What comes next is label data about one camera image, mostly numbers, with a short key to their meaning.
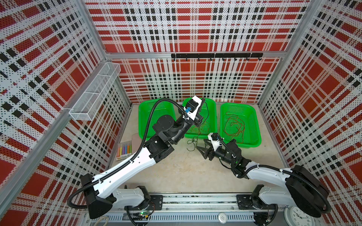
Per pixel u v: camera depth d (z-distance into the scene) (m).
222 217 0.69
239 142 0.86
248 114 1.07
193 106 0.42
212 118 1.01
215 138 0.67
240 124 1.06
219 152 0.70
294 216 0.66
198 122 0.49
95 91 0.77
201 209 0.73
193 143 0.98
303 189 0.42
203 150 0.72
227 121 1.08
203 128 1.04
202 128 1.04
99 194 0.38
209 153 0.69
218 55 0.89
